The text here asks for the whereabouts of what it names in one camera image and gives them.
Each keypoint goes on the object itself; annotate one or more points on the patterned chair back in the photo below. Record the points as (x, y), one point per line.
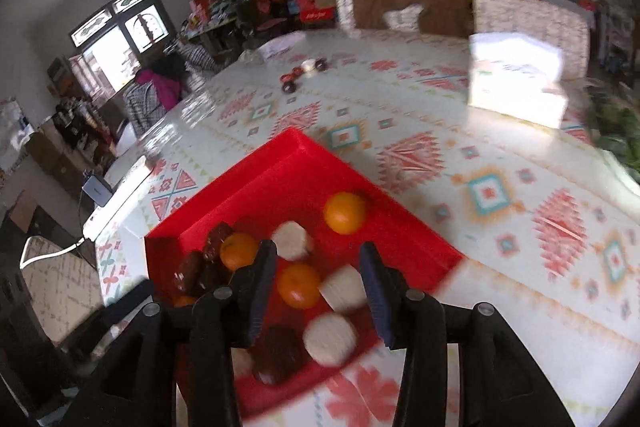
(530, 19)

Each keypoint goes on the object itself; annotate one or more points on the small grey device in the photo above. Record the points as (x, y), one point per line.
(96, 190)

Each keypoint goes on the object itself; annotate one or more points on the red gift box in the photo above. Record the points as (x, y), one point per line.
(315, 2)

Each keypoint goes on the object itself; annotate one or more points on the large orange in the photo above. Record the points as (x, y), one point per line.
(299, 285)

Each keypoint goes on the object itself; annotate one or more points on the dark red wrinkled fruit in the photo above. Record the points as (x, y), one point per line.
(217, 239)

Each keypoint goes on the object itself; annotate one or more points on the beige rice cake block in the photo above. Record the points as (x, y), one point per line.
(292, 240)
(344, 288)
(330, 338)

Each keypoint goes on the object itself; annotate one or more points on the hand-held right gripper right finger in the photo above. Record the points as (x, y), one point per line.
(375, 292)

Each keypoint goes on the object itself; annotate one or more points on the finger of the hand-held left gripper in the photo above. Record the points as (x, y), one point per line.
(130, 296)

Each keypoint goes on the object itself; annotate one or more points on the chair with patterned cushion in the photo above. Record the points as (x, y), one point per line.
(55, 282)

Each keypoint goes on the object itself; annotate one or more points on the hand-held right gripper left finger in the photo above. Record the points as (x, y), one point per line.
(261, 287)

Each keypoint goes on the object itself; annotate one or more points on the black framed window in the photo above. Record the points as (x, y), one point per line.
(115, 37)

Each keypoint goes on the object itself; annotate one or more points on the green spinach leaves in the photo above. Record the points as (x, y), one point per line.
(615, 122)

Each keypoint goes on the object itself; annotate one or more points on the patterned tablecloth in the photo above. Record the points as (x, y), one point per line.
(500, 287)

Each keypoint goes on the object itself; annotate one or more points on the white tissue pack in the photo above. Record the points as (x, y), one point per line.
(515, 92)

